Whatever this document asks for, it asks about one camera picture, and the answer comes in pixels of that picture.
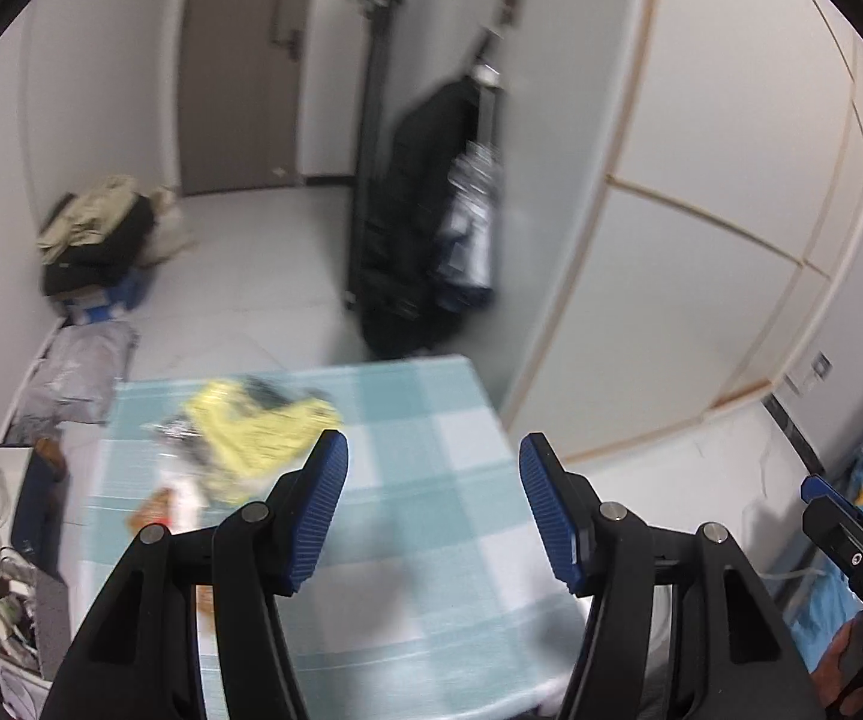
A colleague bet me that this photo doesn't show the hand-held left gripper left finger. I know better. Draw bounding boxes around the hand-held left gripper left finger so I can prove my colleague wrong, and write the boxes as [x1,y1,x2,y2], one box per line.
[41,429,350,720]

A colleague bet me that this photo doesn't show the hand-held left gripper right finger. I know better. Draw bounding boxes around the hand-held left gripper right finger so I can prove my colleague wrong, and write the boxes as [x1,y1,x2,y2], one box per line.
[519,431,826,720]

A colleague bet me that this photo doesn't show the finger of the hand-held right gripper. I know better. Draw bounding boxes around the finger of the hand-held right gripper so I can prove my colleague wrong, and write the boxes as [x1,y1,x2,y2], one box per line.
[801,474,863,616]

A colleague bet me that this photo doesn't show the yellow plastic bag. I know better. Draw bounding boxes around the yellow plastic bag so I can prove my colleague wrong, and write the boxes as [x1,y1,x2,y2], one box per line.
[184,379,342,507]

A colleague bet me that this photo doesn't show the clear printed plastic wrapper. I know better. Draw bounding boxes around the clear printed plastic wrapper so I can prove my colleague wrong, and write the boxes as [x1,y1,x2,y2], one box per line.
[142,412,208,460]

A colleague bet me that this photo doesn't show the teal checked tablecloth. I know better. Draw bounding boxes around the teal checked tablecloth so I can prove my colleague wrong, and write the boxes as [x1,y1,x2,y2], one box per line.
[75,354,590,720]

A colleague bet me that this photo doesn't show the orange and white snack wrapper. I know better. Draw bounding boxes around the orange and white snack wrapper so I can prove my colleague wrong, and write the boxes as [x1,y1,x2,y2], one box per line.
[127,465,203,535]

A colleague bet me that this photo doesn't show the grey plastic bag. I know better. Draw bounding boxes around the grey plastic bag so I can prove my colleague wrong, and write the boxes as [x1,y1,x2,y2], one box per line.
[15,319,140,430]

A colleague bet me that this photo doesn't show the navy box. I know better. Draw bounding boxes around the navy box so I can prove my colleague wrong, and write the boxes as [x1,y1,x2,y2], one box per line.
[11,436,70,565]

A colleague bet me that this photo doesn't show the blue cardboard box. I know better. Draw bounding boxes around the blue cardboard box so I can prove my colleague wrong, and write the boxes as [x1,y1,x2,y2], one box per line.
[64,270,151,325]

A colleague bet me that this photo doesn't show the large black bag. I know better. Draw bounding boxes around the large black bag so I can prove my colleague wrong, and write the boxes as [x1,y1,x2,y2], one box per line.
[356,79,509,359]

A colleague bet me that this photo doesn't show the cream tote bag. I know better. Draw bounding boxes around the cream tote bag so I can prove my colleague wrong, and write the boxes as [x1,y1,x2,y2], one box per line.
[142,184,197,265]

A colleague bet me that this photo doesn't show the white wardrobe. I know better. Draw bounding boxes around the white wardrobe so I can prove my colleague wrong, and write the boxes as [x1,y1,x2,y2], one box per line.
[498,0,863,466]

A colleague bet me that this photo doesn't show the tall black stand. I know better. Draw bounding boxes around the tall black stand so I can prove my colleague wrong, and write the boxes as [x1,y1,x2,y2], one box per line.
[341,0,419,316]

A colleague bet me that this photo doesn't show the beige folded clothes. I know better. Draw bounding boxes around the beige folded clothes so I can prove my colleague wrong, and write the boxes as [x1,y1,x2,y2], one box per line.
[35,175,140,256]

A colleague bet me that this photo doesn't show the grey-brown door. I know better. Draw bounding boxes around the grey-brown door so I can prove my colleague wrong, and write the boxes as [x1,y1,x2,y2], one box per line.
[176,0,312,197]

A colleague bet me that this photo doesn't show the door handle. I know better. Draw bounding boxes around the door handle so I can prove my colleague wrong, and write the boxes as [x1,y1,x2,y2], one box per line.
[270,0,305,61]

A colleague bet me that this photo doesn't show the wall hook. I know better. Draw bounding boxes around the wall hook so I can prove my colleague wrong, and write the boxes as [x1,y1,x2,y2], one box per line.
[468,0,530,85]

